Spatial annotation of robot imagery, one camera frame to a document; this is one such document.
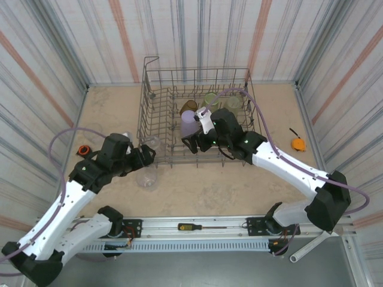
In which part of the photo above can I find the grey wire dish rack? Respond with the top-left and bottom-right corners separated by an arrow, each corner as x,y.
136,55 -> 265,168

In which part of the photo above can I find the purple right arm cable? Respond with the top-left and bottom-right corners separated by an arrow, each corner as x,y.
200,88 -> 371,216

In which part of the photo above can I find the lilac plastic cup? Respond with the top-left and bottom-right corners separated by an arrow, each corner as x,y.
180,109 -> 201,137

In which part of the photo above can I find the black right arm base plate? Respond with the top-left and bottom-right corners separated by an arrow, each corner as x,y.
245,216 -> 272,237

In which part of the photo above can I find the clear faceted plastic cup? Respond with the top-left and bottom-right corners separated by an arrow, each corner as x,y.
144,135 -> 162,152
135,168 -> 159,191

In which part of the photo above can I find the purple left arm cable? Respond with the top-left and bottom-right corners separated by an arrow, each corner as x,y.
0,127 -> 106,277

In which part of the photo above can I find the black yellow screwdriver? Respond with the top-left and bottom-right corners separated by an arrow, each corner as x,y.
177,222 -> 238,232

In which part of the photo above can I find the amber textured glass cup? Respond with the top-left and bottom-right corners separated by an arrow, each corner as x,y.
179,100 -> 198,115

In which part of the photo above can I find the pale frosted glass cup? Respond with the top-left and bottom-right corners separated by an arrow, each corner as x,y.
223,94 -> 242,118

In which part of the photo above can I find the grey metal bar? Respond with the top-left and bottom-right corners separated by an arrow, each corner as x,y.
288,231 -> 330,264

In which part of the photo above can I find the green ribbed glass cup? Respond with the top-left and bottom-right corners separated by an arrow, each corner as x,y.
204,91 -> 220,109

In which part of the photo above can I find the aluminium mounting rail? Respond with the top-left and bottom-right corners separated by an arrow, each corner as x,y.
35,212 -> 357,240

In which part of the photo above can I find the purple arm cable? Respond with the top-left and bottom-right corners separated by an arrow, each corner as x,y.
0,127 -> 106,277
200,88 -> 371,216

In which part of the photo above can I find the grey slotted cable duct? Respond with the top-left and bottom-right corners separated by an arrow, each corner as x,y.
76,240 -> 270,254

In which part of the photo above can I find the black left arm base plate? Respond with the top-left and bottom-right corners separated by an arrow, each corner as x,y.
121,218 -> 143,239

